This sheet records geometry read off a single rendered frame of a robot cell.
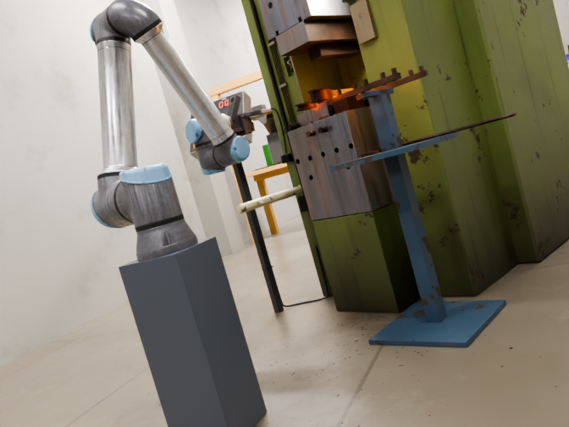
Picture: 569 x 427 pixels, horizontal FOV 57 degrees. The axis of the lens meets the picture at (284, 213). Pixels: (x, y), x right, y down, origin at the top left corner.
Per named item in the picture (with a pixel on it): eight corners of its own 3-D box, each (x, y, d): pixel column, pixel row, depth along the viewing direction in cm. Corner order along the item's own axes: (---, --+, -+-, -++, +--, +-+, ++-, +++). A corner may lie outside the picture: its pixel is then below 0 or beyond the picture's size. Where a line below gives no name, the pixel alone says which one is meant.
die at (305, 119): (329, 118, 236) (324, 99, 236) (300, 128, 251) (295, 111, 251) (383, 107, 264) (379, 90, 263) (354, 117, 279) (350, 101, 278)
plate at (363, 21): (375, 36, 222) (364, -3, 221) (359, 44, 229) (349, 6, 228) (378, 36, 224) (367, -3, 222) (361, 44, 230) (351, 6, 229)
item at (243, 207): (243, 213, 250) (240, 203, 249) (236, 215, 254) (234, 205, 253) (306, 193, 279) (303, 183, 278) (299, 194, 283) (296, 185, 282)
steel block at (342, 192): (372, 211, 225) (345, 111, 221) (311, 220, 253) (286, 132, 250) (439, 183, 262) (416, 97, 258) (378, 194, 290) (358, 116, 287)
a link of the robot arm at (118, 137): (114, 224, 159) (102, -7, 168) (88, 230, 171) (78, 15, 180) (157, 224, 170) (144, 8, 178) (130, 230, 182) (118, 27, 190)
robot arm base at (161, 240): (174, 253, 148) (164, 219, 147) (124, 264, 156) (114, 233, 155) (209, 238, 165) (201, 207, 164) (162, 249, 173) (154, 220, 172)
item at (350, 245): (399, 313, 229) (372, 211, 225) (336, 312, 257) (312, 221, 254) (461, 271, 265) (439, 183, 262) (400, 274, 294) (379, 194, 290)
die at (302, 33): (309, 41, 233) (303, 19, 233) (280, 56, 248) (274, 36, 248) (366, 37, 261) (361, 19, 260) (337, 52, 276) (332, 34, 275)
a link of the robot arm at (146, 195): (151, 224, 149) (134, 164, 147) (122, 230, 161) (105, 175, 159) (193, 210, 160) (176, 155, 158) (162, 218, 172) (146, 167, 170)
